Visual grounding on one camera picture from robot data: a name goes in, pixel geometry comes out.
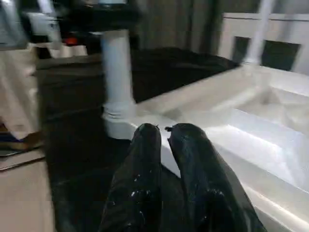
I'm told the white plastic table leg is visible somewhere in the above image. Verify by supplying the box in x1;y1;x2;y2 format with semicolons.
242;0;273;66
99;30;136;123

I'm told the grey curtain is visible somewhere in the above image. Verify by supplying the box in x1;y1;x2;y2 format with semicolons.
130;0;259;51

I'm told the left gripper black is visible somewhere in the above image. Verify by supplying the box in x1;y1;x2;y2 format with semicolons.
54;0;142;48

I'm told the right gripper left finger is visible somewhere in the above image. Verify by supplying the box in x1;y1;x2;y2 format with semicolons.
98;122;165;232

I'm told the white plastic table top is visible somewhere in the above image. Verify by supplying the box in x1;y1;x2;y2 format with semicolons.
103;61;309;232

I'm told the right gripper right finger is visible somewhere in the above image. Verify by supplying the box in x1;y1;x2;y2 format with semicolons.
165;122;267;232

